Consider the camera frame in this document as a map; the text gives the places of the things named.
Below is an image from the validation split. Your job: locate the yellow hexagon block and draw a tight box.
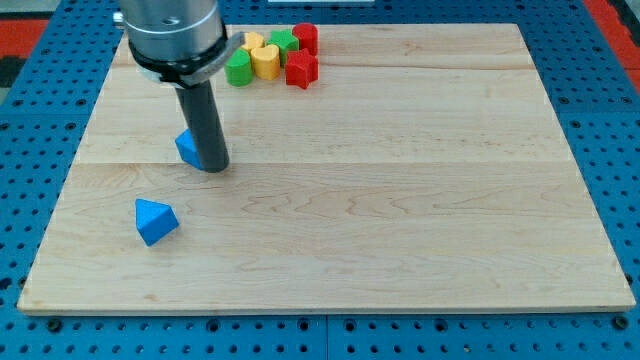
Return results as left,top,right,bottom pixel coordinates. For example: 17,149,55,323
241,31,265,53

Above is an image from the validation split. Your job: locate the red cylinder block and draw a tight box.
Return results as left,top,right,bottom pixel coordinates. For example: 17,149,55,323
292,22,319,56

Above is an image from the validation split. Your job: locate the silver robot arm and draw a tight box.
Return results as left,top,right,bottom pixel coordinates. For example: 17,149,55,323
112,0,245,173

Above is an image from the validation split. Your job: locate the green star block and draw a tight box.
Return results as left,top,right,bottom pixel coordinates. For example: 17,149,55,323
267,29,300,68

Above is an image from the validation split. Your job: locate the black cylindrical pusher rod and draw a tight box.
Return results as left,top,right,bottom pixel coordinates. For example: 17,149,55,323
176,81,229,173

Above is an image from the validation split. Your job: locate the red star block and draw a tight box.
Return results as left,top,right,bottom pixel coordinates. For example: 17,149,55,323
285,49,319,89

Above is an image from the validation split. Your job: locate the blue triangle block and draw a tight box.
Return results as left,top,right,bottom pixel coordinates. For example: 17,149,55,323
135,198,179,247

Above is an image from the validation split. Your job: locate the yellow heart block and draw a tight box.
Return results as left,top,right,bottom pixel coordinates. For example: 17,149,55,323
250,44,280,80

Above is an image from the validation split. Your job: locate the green cylinder block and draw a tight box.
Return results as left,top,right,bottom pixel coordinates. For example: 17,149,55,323
224,49,253,87

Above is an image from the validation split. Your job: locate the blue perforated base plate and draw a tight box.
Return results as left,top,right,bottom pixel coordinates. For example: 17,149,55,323
1,0,639,359

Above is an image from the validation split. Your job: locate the blue cube block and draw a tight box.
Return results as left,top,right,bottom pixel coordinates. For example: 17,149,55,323
174,129,202,170

